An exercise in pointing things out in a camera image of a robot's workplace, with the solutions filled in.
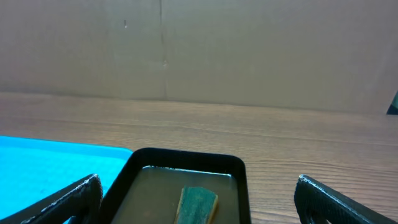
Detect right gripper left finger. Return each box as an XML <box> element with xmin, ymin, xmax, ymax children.
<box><xmin>1</xmin><ymin>174</ymin><xmax>103</xmax><ymax>224</ymax></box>

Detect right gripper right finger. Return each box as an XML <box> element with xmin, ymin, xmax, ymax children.
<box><xmin>294</xmin><ymin>174</ymin><xmax>397</xmax><ymax>224</ymax></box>

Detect green yellow sponge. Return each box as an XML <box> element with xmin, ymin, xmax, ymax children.
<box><xmin>174</xmin><ymin>186</ymin><xmax>218</xmax><ymax>224</ymax></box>

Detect teal plastic tray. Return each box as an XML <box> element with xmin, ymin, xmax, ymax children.
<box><xmin>1</xmin><ymin>136</ymin><xmax>132</xmax><ymax>218</ymax></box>

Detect black water tray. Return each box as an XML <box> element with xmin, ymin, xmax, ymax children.
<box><xmin>99</xmin><ymin>148</ymin><xmax>251</xmax><ymax>223</ymax></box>

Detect dark object at wall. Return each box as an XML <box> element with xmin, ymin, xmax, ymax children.
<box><xmin>386</xmin><ymin>92</ymin><xmax>398</xmax><ymax>115</ymax></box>

